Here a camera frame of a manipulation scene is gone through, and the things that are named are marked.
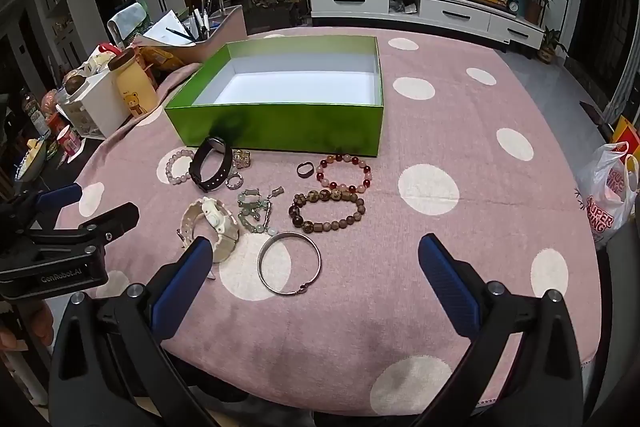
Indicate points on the white printed plastic bag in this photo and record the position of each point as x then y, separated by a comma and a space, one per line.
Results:
607, 192

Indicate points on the yellow carton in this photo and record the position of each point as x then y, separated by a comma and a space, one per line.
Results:
625, 132

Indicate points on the white plastic container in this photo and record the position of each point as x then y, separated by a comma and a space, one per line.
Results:
100, 102

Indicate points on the yellow bear bottle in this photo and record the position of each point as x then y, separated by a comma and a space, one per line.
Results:
132, 87

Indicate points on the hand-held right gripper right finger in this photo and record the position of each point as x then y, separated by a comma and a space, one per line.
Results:
447, 287

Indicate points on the white wristwatch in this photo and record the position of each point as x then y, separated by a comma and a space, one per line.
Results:
212, 216

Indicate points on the red cup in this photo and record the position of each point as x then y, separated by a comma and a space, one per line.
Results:
67, 141

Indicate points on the silver bangle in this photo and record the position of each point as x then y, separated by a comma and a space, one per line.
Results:
261, 264

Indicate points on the green cardboard box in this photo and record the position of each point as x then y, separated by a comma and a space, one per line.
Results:
280, 122

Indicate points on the white rolled cloth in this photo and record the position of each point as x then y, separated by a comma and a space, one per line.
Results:
127, 22

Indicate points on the pink desk organizer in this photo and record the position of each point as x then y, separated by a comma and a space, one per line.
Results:
220, 34

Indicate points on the pink polka-dot tablecloth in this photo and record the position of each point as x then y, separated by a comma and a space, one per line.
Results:
375, 257

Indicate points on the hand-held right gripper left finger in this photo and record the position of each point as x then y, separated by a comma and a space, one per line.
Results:
182, 287

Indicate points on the black wristwatch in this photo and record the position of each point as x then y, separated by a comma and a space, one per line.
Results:
199, 164

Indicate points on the black alarm clock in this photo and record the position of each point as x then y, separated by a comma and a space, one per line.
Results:
512, 5

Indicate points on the small potted plant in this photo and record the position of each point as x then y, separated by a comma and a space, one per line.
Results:
548, 49

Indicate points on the yellow snack bag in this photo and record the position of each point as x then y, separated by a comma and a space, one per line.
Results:
160, 57

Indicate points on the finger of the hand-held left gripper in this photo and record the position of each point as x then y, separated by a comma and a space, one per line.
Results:
60, 196
107, 219

